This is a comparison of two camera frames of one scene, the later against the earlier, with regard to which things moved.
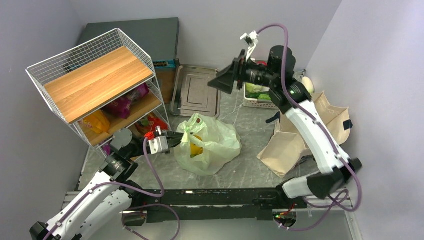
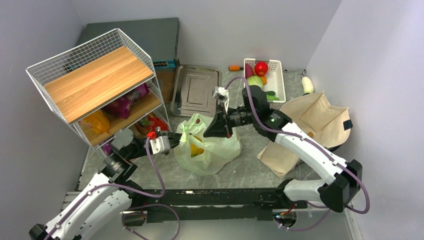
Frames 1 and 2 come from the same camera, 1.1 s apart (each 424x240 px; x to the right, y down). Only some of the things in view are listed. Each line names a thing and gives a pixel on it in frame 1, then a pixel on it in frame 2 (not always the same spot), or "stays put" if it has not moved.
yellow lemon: (195, 149) stays put
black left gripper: (174, 138) stays put
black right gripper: (225, 81) -> (217, 128)
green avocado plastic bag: (206, 145) stays put
